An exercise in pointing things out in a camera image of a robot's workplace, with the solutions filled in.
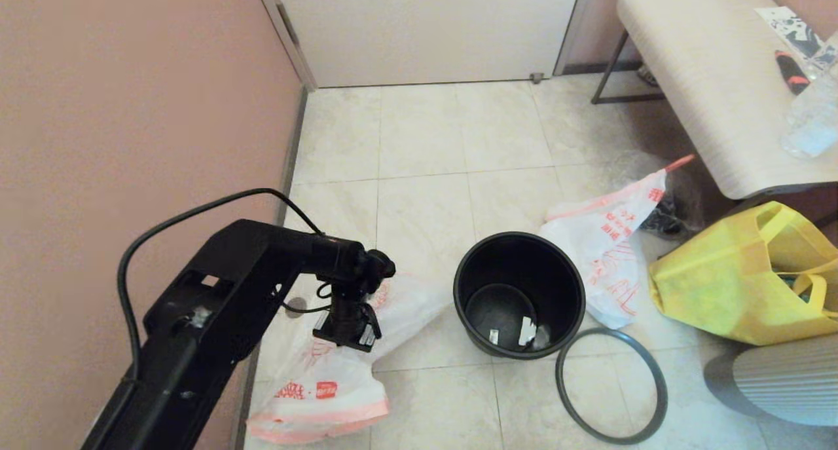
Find white trash bag red cartoon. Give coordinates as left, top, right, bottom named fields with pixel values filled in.
left=247, top=273, right=452, bottom=445

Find grey ribbed round object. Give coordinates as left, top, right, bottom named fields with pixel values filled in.
left=704, top=335, right=838, bottom=428

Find black trash bin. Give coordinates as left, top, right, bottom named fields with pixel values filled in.
left=453, top=231, right=587, bottom=360

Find white plastic bag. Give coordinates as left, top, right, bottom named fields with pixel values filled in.
left=538, top=154, right=695, bottom=331

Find grey bin retaining ring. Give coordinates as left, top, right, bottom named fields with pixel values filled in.
left=555, top=328, right=668, bottom=445

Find black white printed leaflet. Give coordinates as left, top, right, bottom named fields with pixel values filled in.
left=754, top=7, right=835, bottom=66

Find yellow fabric tote bag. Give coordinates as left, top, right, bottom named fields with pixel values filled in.
left=648, top=201, right=838, bottom=346

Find green item in tote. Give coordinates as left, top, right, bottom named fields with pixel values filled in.
left=776, top=273, right=812, bottom=303

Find grey wall baseboard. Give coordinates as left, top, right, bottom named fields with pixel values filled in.
left=229, top=86, right=308, bottom=450

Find large clear plastic bottle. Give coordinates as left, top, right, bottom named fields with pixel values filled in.
left=779, top=34, right=838, bottom=160

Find clear plastic bag dark contents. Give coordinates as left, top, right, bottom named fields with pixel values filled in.
left=609, top=152, right=704, bottom=238

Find beige bench metal legs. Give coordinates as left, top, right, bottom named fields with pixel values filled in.
left=592, top=0, right=838, bottom=200

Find white door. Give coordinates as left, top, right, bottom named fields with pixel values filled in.
left=270, top=0, right=583, bottom=88

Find black orange utility knife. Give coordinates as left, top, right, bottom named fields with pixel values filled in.
left=774, top=50, right=811, bottom=96

